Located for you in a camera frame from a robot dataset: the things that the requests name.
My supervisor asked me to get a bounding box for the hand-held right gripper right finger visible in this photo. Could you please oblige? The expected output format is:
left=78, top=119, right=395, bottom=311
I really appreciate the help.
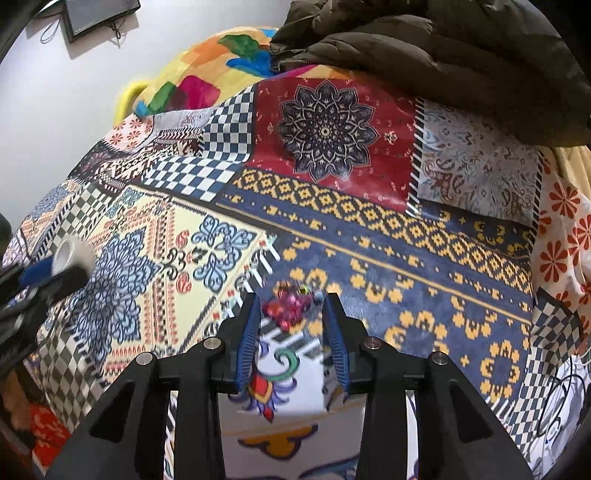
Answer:
left=323, top=292, right=536, bottom=480

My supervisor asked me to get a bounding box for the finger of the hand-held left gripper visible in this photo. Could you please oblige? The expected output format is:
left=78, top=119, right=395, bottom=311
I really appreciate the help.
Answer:
left=0, top=257, right=55, bottom=296
left=0, top=266, right=91, bottom=331

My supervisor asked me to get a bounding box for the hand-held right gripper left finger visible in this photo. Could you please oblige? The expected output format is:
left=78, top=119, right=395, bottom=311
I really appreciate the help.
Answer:
left=46, top=292, right=263, bottom=480

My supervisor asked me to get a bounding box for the short white plastic tube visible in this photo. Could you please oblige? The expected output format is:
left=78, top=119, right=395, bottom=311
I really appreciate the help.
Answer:
left=51, top=237, right=97, bottom=278

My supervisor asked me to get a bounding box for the pink wrapper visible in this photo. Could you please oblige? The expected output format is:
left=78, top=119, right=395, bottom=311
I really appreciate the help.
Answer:
left=262, top=281, right=327, bottom=331

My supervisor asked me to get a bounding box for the red floral cloth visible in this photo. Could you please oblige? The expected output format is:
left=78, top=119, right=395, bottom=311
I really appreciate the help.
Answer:
left=28, top=404, right=73, bottom=470

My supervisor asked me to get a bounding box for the patchwork printed blanket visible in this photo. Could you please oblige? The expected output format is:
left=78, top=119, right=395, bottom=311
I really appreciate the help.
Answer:
left=2, top=69, right=583, bottom=480

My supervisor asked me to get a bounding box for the multicoloured pillow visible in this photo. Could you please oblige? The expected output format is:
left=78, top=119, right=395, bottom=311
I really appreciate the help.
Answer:
left=134, top=28, right=280, bottom=116

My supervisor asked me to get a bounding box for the cream floral blanket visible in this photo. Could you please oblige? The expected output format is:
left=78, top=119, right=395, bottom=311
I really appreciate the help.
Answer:
left=529, top=148, right=591, bottom=324

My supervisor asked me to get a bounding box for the brown puffer jacket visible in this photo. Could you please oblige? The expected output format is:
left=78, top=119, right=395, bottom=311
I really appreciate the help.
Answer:
left=270, top=0, right=591, bottom=149

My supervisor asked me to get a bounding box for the black wall screen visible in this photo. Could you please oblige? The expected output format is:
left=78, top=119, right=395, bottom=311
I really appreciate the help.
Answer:
left=62, top=0, right=141, bottom=43

